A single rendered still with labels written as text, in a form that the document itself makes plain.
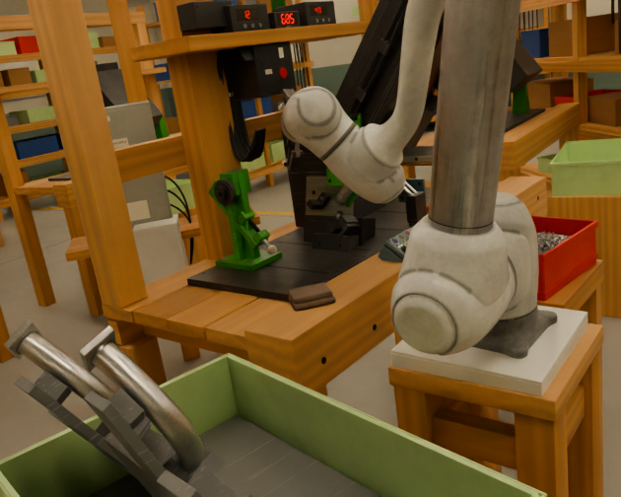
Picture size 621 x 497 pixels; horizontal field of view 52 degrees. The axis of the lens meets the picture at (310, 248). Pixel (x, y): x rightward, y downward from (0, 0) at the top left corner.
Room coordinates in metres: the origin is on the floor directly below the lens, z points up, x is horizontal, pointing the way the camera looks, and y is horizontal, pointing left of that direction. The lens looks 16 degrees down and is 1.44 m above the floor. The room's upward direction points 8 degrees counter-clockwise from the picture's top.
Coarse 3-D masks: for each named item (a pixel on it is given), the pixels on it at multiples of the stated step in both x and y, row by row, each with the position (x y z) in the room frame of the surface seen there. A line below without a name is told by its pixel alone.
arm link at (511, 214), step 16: (496, 208) 1.07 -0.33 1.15; (512, 208) 1.08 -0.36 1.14; (512, 224) 1.06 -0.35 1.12; (528, 224) 1.08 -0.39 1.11; (512, 240) 1.04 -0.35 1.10; (528, 240) 1.07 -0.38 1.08; (512, 256) 1.02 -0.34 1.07; (528, 256) 1.06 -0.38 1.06; (528, 272) 1.05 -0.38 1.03; (528, 288) 1.06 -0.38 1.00; (512, 304) 1.03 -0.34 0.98; (528, 304) 1.08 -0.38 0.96
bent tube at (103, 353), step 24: (96, 336) 0.62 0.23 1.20; (96, 360) 0.62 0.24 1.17; (120, 360) 0.62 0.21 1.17; (120, 384) 0.60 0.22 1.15; (144, 384) 0.60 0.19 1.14; (144, 408) 0.59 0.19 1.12; (168, 408) 0.59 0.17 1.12; (168, 432) 0.59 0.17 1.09; (192, 432) 0.60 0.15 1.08; (192, 456) 0.60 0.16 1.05
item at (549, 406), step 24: (600, 336) 1.15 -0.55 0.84; (576, 360) 1.04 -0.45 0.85; (408, 384) 1.09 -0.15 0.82; (432, 384) 1.06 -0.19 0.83; (456, 384) 1.03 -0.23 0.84; (480, 384) 1.01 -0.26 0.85; (552, 384) 0.97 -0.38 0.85; (576, 384) 1.01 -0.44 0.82; (504, 408) 0.97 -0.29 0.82; (528, 408) 0.95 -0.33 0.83; (552, 408) 0.92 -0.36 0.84
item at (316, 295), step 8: (296, 288) 1.42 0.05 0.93; (304, 288) 1.41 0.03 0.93; (312, 288) 1.40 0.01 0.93; (320, 288) 1.40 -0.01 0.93; (328, 288) 1.39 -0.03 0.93; (296, 296) 1.37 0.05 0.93; (304, 296) 1.36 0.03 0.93; (312, 296) 1.36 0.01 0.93; (320, 296) 1.36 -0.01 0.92; (328, 296) 1.37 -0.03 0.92; (296, 304) 1.36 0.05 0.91; (304, 304) 1.35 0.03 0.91; (312, 304) 1.35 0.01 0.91; (320, 304) 1.36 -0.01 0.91; (328, 304) 1.36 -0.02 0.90
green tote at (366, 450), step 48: (192, 384) 0.99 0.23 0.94; (240, 384) 1.01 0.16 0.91; (288, 384) 0.90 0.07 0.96; (288, 432) 0.92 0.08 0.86; (336, 432) 0.82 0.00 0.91; (384, 432) 0.74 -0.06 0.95; (0, 480) 0.75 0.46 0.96; (48, 480) 0.83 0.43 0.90; (96, 480) 0.87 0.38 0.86; (384, 480) 0.75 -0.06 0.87; (432, 480) 0.69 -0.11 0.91; (480, 480) 0.63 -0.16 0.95
